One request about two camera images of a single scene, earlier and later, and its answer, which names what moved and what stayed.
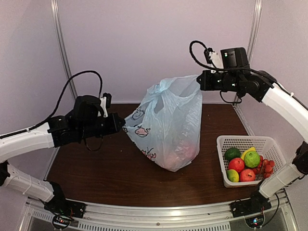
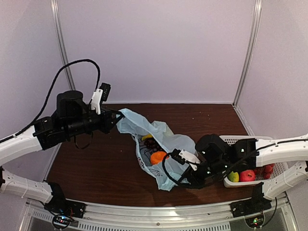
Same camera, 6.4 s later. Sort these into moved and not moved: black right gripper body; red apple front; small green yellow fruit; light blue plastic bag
Moved: black right gripper body; light blue plastic bag
Not moved: red apple front; small green yellow fruit
